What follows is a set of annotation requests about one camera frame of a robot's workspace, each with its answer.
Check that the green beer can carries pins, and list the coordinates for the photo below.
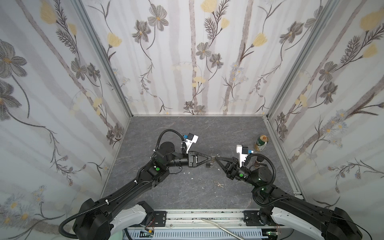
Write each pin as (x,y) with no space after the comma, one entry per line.
(261,143)

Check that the white slotted cable duct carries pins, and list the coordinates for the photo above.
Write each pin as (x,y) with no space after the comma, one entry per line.
(197,234)

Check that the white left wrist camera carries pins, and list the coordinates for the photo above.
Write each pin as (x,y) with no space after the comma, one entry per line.
(188,141)

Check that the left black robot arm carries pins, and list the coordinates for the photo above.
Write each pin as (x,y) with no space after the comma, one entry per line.
(99,220)

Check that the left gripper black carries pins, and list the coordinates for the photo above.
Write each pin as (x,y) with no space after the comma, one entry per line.
(192,159)

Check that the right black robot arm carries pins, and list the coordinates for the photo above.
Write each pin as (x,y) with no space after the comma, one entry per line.
(280,208)

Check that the small dark spice bottle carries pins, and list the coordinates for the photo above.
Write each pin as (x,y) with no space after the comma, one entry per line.
(258,164)

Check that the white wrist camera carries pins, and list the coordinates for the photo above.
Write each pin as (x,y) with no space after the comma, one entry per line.
(188,141)
(243,152)

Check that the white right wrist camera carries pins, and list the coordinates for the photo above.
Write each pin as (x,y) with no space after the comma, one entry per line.
(243,152)

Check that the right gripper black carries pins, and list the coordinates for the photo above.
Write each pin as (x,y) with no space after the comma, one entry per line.
(231,167)

